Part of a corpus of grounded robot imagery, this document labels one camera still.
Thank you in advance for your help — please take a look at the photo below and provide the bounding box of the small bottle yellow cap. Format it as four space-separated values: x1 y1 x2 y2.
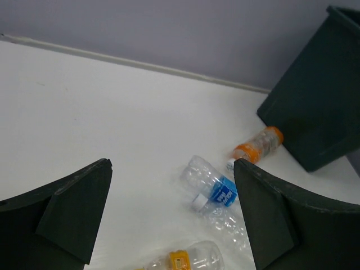
141 241 225 270

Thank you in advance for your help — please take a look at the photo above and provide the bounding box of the clear ribbed bottle white cap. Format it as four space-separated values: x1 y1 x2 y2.
191 193 252 259

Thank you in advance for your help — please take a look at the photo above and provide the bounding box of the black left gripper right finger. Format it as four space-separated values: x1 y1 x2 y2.
234 159 359 269

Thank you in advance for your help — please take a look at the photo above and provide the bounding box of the orange label bottle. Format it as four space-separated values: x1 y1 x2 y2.
226 126 284 173

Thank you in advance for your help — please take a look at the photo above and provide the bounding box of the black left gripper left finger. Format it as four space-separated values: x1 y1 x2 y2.
1 159 113 269

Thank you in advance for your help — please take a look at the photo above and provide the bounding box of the clear bottle blue label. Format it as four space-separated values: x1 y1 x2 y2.
179 155 238 211

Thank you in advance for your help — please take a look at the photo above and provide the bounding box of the dark green plastic bin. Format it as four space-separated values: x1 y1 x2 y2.
257 6 359 172

